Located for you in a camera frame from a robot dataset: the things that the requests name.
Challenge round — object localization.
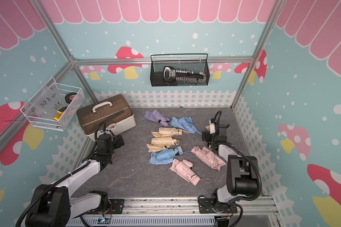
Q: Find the purple sleeved umbrella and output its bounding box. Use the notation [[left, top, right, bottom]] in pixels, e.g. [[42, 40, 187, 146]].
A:
[[144, 110, 171, 127]]

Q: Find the yellow tool in bin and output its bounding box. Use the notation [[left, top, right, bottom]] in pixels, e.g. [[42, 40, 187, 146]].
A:
[[54, 107, 67, 121]]

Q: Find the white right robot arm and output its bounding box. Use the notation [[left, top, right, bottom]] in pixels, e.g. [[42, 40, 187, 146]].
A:
[[202, 110, 262, 213]]

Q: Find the light blue sleeved umbrella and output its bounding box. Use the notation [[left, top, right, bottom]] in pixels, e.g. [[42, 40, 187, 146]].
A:
[[148, 146, 191, 165]]

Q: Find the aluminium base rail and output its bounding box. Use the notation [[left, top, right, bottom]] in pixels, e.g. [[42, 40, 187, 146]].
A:
[[66, 196, 283, 227]]

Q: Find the pink sleeved umbrella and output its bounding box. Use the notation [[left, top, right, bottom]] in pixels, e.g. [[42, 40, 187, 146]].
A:
[[170, 159, 211, 186]]

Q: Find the black wire mesh basket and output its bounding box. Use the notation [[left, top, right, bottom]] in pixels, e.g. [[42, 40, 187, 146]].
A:
[[150, 54, 210, 87]]

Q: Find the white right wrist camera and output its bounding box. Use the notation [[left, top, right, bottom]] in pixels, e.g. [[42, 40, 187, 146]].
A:
[[209, 118, 217, 134]]

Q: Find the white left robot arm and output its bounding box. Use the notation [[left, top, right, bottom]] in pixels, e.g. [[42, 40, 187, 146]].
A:
[[16, 122, 124, 227]]

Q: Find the pink umbrella sleeve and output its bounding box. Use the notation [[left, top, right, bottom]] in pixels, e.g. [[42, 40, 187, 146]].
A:
[[191, 146, 226, 171]]

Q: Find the small blue sleeved umbrella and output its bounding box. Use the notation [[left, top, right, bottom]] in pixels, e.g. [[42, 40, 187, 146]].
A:
[[170, 116, 201, 134]]

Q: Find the brown and cream toolbox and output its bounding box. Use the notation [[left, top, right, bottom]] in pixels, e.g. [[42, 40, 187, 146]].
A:
[[76, 94, 136, 141]]

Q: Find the beige sleeved umbrella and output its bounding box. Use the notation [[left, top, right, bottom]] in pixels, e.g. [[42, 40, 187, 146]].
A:
[[151, 127, 188, 138]]

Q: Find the clear plastic wall bin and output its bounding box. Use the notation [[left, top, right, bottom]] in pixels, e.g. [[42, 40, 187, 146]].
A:
[[20, 78, 85, 131]]

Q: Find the black tape roll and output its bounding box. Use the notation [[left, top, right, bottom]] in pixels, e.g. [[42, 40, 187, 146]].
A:
[[65, 92, 77, 104]]

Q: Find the socket set in basket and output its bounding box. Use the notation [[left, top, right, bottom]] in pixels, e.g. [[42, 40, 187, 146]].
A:
[[162, 67, 208, 86]]

